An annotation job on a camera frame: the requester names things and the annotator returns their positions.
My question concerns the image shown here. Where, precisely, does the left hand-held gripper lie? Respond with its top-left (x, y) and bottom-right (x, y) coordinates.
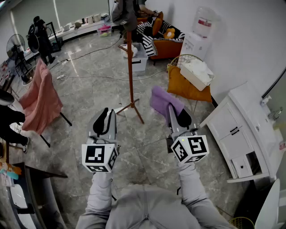
top-left (81, 108), bottom-right (119, 173)

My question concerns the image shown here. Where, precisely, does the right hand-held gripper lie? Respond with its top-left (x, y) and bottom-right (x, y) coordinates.
top-left (166, 104), bottom-right (210, 164)

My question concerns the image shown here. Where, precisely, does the purple cloth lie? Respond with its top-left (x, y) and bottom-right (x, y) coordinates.
top-left (149, 86), bottom-right (185, 123)

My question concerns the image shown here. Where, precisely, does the wooden coat rack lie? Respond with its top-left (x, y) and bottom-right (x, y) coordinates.
top-left (116, 29), bottom-right (145, 125)

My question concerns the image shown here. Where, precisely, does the person's right forearm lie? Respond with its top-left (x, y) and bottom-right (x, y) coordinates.
top-left (177, 162), bottom-right (215, 208)

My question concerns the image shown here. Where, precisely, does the person's left forearm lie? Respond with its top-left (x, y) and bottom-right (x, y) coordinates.
top-left (86, 171), bottom-right (117, 215)

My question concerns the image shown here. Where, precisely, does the orange seat cushion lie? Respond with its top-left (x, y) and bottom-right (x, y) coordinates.
top-left (167, 66), bottom-right (213, 103)

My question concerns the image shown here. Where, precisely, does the black metal chair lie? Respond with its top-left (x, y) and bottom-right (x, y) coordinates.
top-left (40, 111), bottom-right (72, 148)

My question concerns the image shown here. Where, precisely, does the white tissue box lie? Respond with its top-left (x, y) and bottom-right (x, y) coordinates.
top-left (180, 58), bottom-right (215, 92)

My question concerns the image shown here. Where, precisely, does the white sink cabinet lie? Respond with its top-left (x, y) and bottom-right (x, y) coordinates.
top-left (200, 81), bottom-right (286, 184)

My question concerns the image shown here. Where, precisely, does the pink chair cover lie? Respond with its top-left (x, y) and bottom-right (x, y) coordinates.
top-left (19, 58), bottom-right (64, 136)

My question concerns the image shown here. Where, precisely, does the clear storage box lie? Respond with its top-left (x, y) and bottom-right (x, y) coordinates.
top-left (120, 42), bottom-right (149, 72)

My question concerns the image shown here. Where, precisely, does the orange sofa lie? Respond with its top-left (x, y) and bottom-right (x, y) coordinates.
top-left (136, 11), bottom-right (186, 66)

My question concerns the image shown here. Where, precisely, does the white water dispenser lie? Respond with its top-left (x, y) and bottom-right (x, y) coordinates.
top-left (180, 32), bottom-right (212, 62)

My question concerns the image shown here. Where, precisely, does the flower shaped pillow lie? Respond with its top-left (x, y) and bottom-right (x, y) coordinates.
top-left (163, 28), bottom-right (176, 40)

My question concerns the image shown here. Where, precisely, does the black white striped blanket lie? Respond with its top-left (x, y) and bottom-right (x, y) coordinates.
top-left (136, 19), bottom-right (185, 58)

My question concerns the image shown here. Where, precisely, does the white soap bottle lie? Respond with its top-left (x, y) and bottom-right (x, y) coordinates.
top-left (260, 95), bottom-right (272, 106)

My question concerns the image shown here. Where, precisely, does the white round tub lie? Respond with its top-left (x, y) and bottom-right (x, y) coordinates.
top-left (21, 73), bottom-right (36, 86)

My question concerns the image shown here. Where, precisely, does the dark table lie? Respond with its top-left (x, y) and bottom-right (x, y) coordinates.
top-left (0, 162), bottom-right (68, 229)

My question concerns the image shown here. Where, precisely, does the person's grey clothed body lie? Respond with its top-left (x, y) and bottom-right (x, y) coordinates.
top-left (76, 183), bottom-right (237, 229)

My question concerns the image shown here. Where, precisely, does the clear box of pink toys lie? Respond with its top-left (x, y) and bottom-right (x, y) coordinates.
top-left (97, 24), bottom-right (112, 38)

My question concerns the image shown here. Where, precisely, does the chrome faucet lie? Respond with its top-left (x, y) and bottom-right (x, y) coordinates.
top-left (268, 107), bottom-right (283, 121)

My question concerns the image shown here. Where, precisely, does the orange throw pillow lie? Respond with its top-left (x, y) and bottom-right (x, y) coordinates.
top-left (152, 11), bottom-right (164, 36)

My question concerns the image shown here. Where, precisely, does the clear water bottle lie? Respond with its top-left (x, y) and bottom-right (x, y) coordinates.
top-left (192, 6), bottom-right (221, 38)

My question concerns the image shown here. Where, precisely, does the grey baseball cap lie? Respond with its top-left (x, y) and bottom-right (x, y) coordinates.
top-left (111, 0), bottom-right (138, 31)

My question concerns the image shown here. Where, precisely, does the black standing fan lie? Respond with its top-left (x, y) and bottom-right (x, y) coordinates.
top-left (6, 34), bottom-right (31, 83)

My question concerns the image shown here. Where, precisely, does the black metal frame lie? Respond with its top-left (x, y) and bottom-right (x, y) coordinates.
top-left (46, 21), bottom-right (62, 52)

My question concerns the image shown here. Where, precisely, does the gold wire basket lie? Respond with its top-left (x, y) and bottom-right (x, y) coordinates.
top-left (227, 216), bottom-right (255, 229)

